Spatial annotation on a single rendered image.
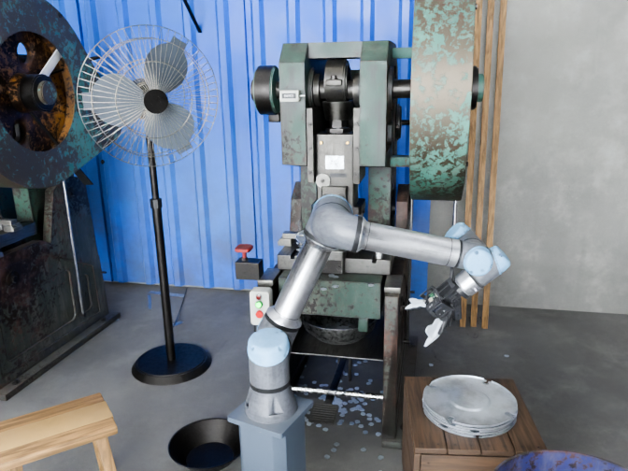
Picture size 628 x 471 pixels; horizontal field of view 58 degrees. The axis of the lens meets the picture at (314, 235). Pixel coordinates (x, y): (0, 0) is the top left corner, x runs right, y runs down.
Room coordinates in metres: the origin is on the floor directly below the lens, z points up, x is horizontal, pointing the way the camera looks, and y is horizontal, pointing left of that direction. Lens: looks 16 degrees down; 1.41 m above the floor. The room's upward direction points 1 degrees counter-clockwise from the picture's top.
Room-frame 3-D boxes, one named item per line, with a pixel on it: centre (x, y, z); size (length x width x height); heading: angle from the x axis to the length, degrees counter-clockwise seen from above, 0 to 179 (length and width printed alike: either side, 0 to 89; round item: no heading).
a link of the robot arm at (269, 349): (1.46, 0.14, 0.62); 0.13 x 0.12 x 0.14; 177
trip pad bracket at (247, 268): (2.06, 0.25, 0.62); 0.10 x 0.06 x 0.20; 78
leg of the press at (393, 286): (2.30, -0.39, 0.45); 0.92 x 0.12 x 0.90; 168
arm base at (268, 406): (1.46, 0.14, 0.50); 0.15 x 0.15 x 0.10
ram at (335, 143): (2.18, -0.09, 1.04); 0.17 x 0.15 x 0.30; 168
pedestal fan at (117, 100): (2.88, 0.68, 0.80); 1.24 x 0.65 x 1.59; 168
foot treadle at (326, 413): (2.09, -0.07, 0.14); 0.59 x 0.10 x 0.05; 168
